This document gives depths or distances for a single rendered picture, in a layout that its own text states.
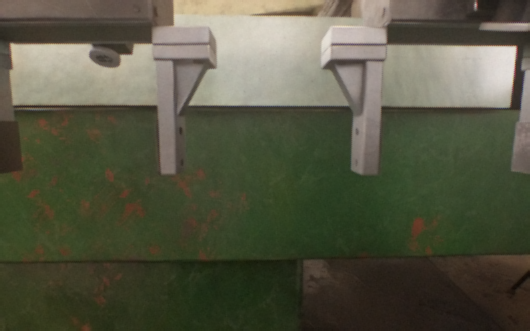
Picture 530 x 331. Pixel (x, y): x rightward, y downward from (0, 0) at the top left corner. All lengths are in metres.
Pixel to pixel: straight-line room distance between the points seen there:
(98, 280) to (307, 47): 0.51
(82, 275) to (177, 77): 0.45
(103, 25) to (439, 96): 0.38
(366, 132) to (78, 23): 0.21
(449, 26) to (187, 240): 0.37
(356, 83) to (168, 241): 0.32
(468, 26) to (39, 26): 0.29
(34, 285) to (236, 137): 0.45
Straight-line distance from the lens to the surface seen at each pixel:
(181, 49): 0.21
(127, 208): 0.43
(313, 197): 0.39
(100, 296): 0.60
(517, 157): 0.30
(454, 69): 0.45
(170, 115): 0.20
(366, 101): 0.21
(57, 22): 0.24
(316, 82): 0.37
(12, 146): 0.29
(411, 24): 0.22
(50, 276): 0.62
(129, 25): 0.22
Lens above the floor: 0.69
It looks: 7 degrees down
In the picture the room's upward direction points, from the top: straight up
